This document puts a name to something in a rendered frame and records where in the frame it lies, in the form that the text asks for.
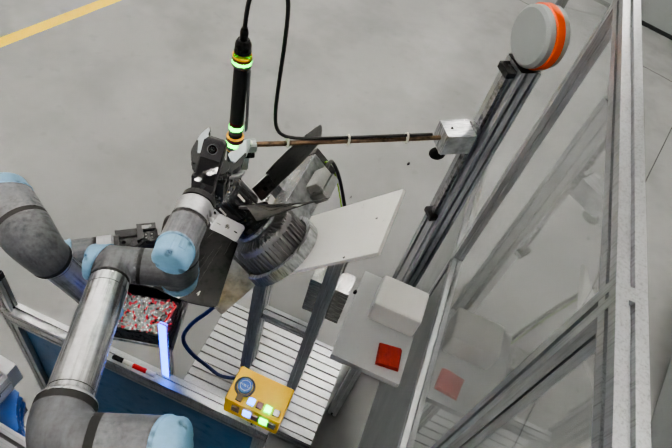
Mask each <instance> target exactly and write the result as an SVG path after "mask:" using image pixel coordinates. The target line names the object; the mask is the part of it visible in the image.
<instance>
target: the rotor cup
mask: <svg viewBox="0 0 672 448"><path fill-rule="evenodd" d="M238 194H240V195H241V196H242V198H243V199H244V200H245V202H243V201H242V200H241V199H240V198H239V197H238V196H237V195H238ZM252 203H255V204H258V205H260V204H269V203H268V202H266V201H264V202H259V203H258V197H257V196H256V195H255V194H254V193H253V191H252V190H251V189H250V188H249V187H248V186H247V185H246V184H245V182H244V181H242V180H236V181H233V184H232V191H231V192H230V194H229V195H227V196H225V198H224V200H223V203H222V202H218V201H216V207H215V210H216V211H217V212H218V213H219V214H222V215H224V214H223V213H222V212H221V211H220V210H219V208H221V209H222V210H223V211H224V212H225V214H226V217H228V218H230V219H232V220H234V221H236V222H238V223H240V224H242V225H244V227H245V230H244V232H243V233H242V235H241V237H240V238H245V237H247V236H249V235H251V234H252V233H254V232H255V231H256V230H258V229H259V228H260V227H261V226H262V225H263V224H264V223H265V222H266V220H267V219H268V218H267V219H264V220H261V221H256V219H255V218H254V216H253V214H252V213H251V212H250V210H249V209H238V207H239V206H246V204H250V205H252ZM224 216H225V215H224Z"/></svg>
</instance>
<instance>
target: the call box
mask: <svg viewBox="0 0 672 448"><path fill-rule="evenodd" d="M243 378H248V379H250V380H251V381H252V382H253V388H252V390H251V392H250V393H248V394H242V393H240V392H239V390H238V382H239V381H240V380H241V379H243ZM238 393H239V394H241V395H243V396H244V397H243V399H242V401H241V402H239V401H236V400H235V398H236V396H237V394H238ZM293 394H294V390H293V389H291V388H289V387H287V386H285V385H283V384H280V383H278V382H276V381H274V380H272V379H270V378H267V377H265V376H263V375H261V374H259V373H256V372H254V371H252V370H250V369H248V368H246V367H243V366H242V367H241V368H240V370H239V372H238V374H237V376H236V377H235V379H234V381H233V383H232V385H231V387H230V389H229V391H228V393H227V395H226V396H225V402H224V410H225V411H227V412H229V413H231V414H233V415H236V416H238V417H240V418H242V419H244V420H246V421H248V422H250V423H252V424H255V425H257V426H259V427H261V428H263V429H265V430H267V431H270V432H272V433H274V434H276V433H277V431H278V429H279V427H280V425H281V422H282V420H283V418H284V416H285V413H286V411H287V409H288V406H289V404H290V402H291V399H292V397H293ZM250 397H251V398H253V399H255V400H256V401H255V403H254V405H253V406H251V405H249V404H247V402H248V400H249V398H250ZM258 401H260V402H262V403H264V406H263V408H262V410H259V409H257V408H255V406H256V404H257V402H258ZM232 404H233V405H235V406H237V407H239V413H236V412H234V411H232V410H231V406H232ZM266 405H268V406H270V407H272V410H271V412H270V414H268V413H266V412H264V409H265V407H266ZM274 409H277V410H279V411H281V413H280V415H279V417H278V418H276V417H274V416H272V413H273V411H274ZM243 410H246V411H248V412H250V413H251V414H254V415H256V416H258V417H259V419H260V418H263V419H265V420H267V423H268V421H269V422H271V423H273V424H276V426H275V429H274V430H272V429H270V428H268V427H267V425H266V426H264V425H262V424H259V423H258V422H259V420H258V422H255V421H253V420H251V419H250V418H247V417H245V416H242V412H243Z"/></svg>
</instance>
